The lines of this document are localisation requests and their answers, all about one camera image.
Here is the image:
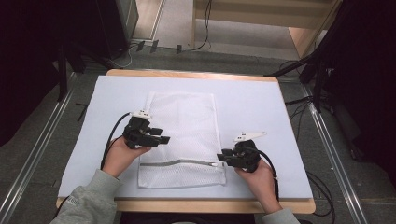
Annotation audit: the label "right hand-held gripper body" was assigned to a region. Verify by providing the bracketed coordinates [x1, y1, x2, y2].
[229, 131, 268, 174]

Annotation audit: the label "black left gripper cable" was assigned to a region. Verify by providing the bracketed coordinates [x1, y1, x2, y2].
[99, 112, 133, 171]

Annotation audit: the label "black metal stand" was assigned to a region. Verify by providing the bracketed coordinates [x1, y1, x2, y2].
[55, 40, 113, 104]
[263, 50, 332, 114]

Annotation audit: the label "light wooden shelf unit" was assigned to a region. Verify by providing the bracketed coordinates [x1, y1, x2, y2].
[191, 0, 344, 59]

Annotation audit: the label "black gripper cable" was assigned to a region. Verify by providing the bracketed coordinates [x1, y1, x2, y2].
[255, 149, 281, 201]
[99, 112, 133, 171]

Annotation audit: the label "white table mat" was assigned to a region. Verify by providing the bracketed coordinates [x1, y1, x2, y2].
[57, 75, 314, 201]

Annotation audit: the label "white mesh laundry bag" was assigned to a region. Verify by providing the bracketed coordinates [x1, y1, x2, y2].
[137, 91, 228, 189]

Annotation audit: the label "person's right hand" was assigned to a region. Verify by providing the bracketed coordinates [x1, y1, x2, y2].
[233, 158, 283, 215]

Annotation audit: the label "black hanging cable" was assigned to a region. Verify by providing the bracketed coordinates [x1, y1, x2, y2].
[186, 0, 214, 52]

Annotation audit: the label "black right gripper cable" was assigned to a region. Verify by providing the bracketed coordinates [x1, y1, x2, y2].
[255, 149, 281, 201]

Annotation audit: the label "wooden table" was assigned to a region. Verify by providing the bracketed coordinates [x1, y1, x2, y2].
[55, 68, 317, 215]

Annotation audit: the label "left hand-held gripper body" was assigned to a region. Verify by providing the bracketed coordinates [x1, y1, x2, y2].
[121, 108, 154, 150]

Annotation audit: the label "white floor cable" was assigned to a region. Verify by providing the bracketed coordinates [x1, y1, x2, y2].
[114, 42, 139, 69]

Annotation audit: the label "aluminium floor rail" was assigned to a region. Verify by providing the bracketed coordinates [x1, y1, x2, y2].
[0, 72, 78, 224]
[299, 83, 371, 224]

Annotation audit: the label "dark curtain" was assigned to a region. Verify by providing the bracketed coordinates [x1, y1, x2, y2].
[0, 0, 106, 147]
[320, 0, 396, 188]

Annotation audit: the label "black cabinet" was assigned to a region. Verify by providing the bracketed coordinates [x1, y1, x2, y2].
[92, 0, 140, 61]

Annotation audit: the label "person's left hand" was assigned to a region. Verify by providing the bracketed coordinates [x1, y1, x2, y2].
[101, 135, 152, 179]

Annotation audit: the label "black floor cables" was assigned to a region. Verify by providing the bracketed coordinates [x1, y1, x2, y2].
[305, 170, 336, 218]

